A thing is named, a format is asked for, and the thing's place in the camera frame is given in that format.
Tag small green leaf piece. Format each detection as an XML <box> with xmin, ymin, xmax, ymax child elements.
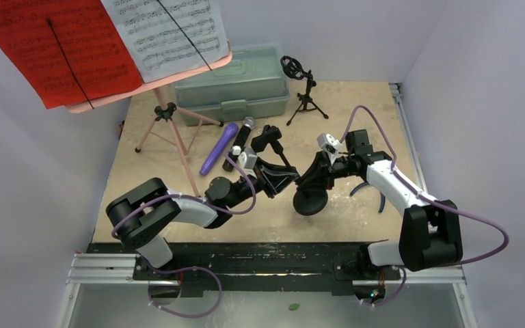
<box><xmin>288</xmin><ymin>303</ymin><xmax>300</xmax><ymax>311</ymax></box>

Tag pink music stand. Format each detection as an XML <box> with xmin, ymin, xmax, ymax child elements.
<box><xmin>65</xmin><ymin>51</ymin><xmax>233</xmax><ymax>197</ymax></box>

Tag red sheet music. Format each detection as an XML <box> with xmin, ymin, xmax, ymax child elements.
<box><xmin>0</xmin><ymin>1</ymin><xmax>143</xmax><ymax>109</ymax></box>

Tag green plastic storage box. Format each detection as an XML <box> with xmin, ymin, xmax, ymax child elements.
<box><xmin>172</xmin><ymin>44</ymin><xmax>291</xmax><ymax>122</ymax></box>

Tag black desktop mic stand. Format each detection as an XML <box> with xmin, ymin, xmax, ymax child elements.
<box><xmin>249</xmin><ymin>124</ymin><xmax>329</xmax><ymax>216</ymax></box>

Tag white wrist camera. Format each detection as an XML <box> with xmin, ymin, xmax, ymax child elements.
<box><xmin>317</xmin><ymin>133</ymin><xmax>342</xmax><ymax>165</ymax></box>
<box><xmin>230</xmin><ymin>146</ymin><xmax>258</xmax><ymax>172</ymax></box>

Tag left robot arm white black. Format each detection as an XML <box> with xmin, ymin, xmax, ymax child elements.
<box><xmin>105</xmin><ymin>159</ymin><xmax>299</xmax><ymax>279</ymax></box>

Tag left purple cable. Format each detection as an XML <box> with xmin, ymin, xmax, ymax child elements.
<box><xmin>111</xmin><ymin>155</ymin><xmax>258</xmax><ymax>318</ymax></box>

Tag purple toy microphone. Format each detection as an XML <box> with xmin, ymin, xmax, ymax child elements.
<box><xmin>199</xmin><ymin>122</ymin><xmax>239</xmax><ymax>176</ymax></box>

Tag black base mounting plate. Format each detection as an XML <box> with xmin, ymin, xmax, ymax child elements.
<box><xmin>87</xmin><ymin>242</ymin><xmax>401</xmax><ymax>300</ymax></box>

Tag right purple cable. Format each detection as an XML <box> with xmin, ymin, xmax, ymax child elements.
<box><xmin>340</xmin><ymin>105</ymin><xmax>511</xmax><ymax>309</ymax></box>

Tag aluminium frame rail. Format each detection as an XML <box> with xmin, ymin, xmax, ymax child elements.
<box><xmin>65</xmin><ymin>254</ymin><xmax>466</xmax><ymax>284</ymax></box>

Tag purple cable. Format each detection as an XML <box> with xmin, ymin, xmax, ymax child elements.
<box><xmin>111</xmin><ymin>155</ymin><xmax>258</xmax><ymax>318</ymax></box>
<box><xmin>340</xmin><ymin>105</ymin><xmax>511</xmax><ymax>309</ymax></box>

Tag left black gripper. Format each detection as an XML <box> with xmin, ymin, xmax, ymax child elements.
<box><xmin>226</xmin><ymin>157</ymin><xmax>298</xmax><ymax>209</ymax></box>

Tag black silver microphone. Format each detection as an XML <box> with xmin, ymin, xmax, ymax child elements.
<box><xmin>221</xmin><ymin>117</ymin><xmax>255</xmax><ymax>161</ymax></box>

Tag white sheet music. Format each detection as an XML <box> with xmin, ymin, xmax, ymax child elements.
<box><xmin>102</xmin><ymin>0</ymin><xmax>230</xmax><ymax>83</ymax></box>

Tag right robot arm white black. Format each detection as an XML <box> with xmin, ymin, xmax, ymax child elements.
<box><xmin>293</xmin><ymin>130</ymin><xmax>463</xmax><ymax>278</ymax></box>

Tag black tripod mic stand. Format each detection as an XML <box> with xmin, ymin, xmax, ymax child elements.
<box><xmin>280</xmin><ymin>55</ymin><xmax>329</xmax><ymax>126</ymax></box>

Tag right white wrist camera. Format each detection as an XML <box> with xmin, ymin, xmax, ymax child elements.
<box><xmin>317</xmin><ymin>133</ymin><xmax>342</xmax><ymax>165</ymax></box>

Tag blue handled pliers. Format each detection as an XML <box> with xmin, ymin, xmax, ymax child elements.
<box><xmin>349</xmin><ymin>182</ymin><xmax>386</xmax><ymax>214</ymax></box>

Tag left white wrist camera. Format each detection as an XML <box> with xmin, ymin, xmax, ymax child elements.
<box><xmin>230</xmin><ymin>146</ymin><xmax>258</xmax><ymax>172</ymax></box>

